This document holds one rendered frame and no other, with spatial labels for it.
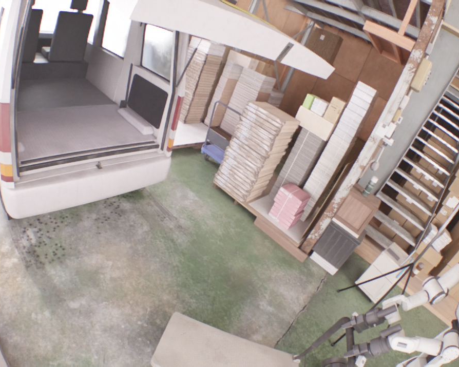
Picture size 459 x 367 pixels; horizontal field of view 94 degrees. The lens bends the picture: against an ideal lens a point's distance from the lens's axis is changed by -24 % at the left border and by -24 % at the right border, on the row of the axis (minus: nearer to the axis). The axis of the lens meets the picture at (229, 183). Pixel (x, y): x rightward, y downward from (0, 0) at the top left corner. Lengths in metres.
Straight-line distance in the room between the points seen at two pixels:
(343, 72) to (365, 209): 4.74
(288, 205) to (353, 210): 0.69
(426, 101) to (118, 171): 3.11
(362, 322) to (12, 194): 2.09
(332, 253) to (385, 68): 4.85
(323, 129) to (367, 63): 4.04
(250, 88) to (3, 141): 3.70
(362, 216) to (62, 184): 2.48
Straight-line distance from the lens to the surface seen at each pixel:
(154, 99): 2.52
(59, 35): 3.63
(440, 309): 4.08
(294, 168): 3.20
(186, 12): 0.66
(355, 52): 6.98
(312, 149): 3.08
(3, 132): 1.77
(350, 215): 2.73
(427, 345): 1.36
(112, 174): 2.11
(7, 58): 1.71
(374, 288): 3.02
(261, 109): 2.83
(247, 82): 4.61
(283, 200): 2.94
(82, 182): 2.02
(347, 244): 2.83
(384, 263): 2.89
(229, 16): 0.73
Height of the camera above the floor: 1.69
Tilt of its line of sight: 29 degrees down
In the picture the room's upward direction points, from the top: 23 degrees clockwise
